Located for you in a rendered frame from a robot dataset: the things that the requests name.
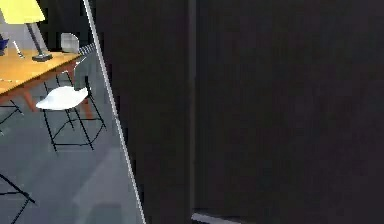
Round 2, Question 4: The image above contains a grey rounded box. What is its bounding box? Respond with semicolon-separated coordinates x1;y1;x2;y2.
60;32;80;54

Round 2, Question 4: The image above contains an orange wooden table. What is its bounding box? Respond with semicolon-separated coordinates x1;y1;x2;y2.
0;48;95;120

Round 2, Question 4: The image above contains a white pen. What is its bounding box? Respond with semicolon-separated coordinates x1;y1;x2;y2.
12;40;25;59

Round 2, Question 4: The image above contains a yellow shade table lamp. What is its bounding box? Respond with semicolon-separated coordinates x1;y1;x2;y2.
0;0;54;63

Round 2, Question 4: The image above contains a dark blue bowl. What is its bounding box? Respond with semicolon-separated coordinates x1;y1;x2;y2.
0;37;10;56

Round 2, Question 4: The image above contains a white seat black wire chair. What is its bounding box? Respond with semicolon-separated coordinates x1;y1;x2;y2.
35;57;108;153

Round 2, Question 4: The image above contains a black wire frame chair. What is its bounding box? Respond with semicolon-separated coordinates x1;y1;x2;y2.
0;173;36;224
0;99;24;126

